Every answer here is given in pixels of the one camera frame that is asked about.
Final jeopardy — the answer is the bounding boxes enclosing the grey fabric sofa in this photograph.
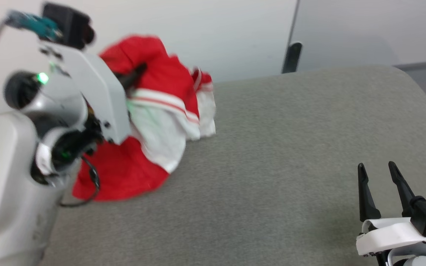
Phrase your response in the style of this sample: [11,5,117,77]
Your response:
[39,65,426,266]

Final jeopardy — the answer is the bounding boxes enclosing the black oblong bar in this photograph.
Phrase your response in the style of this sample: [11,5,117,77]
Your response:
[281,42,303,74]

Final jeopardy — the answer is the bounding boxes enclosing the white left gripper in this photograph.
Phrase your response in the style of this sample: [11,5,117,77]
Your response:
[38,41,148,145]

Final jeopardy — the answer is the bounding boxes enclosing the thin black cable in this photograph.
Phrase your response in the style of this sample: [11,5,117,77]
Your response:
[59,155,101,208]

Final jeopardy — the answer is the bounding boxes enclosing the red and white garment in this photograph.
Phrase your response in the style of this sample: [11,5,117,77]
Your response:
[72,34,217,202]

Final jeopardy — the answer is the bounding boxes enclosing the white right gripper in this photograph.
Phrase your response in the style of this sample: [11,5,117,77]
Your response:
[356,161,426,256]

